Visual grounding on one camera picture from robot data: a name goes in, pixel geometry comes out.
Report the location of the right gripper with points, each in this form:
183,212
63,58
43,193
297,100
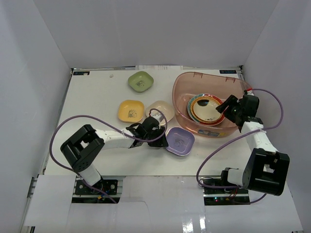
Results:
232,100

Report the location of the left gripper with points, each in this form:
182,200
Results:
159,138

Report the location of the purple square panda dish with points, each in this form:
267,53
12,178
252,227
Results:
180,141

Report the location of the cream round floral plate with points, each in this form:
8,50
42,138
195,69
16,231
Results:
206,110

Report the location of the woven bamboo round tray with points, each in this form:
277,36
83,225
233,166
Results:
193,109

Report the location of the teal round ceramic plate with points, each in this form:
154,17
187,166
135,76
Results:
189,110

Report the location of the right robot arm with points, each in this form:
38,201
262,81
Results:
267,168

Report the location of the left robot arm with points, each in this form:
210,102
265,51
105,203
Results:
81,149

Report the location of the pink translucent plastic bin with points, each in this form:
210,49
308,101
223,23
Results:
190,84

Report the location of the cream square panda dish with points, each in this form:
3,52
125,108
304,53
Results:
164,107

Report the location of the yellow square panda dish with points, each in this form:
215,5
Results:
131,111

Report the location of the green square panda dish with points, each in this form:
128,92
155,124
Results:
140,81

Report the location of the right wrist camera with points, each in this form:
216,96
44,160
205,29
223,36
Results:
248,91

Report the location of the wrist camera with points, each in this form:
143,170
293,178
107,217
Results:
156,117
248,91

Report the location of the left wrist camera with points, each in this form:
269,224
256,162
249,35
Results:
156,117

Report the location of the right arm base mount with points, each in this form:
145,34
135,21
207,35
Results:
222,197

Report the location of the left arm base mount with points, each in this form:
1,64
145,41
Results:
106,191

